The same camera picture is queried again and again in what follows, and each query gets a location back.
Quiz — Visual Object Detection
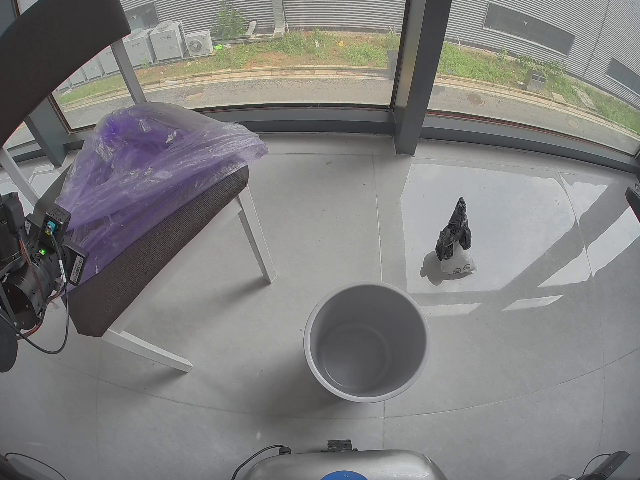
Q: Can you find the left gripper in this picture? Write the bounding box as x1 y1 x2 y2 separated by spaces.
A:
30 240 87 296

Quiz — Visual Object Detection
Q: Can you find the purple plastic bag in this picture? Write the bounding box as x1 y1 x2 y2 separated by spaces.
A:
56 104 269 285

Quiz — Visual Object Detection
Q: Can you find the black plastic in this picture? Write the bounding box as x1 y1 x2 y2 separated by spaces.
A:
435 196 473 262

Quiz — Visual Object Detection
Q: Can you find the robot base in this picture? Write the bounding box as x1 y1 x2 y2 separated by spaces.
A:
248 439 448 480

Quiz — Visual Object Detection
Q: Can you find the white trash bin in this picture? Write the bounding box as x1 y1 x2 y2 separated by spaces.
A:
303 282 431 403

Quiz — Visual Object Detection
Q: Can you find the white printed wrapper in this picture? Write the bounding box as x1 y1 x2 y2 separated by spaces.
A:
440 248 478 275

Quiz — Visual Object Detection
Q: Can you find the window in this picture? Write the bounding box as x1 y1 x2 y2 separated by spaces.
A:
0 0 640 171

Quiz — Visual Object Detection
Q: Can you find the black cable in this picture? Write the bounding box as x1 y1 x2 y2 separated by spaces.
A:
231 445 292 480
15 233 71 354

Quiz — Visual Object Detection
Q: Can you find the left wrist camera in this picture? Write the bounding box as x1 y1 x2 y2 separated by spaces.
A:
25 206 72 249

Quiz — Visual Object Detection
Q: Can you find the brown padded white frame chair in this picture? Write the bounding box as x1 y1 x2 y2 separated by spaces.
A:
0 0 277 373

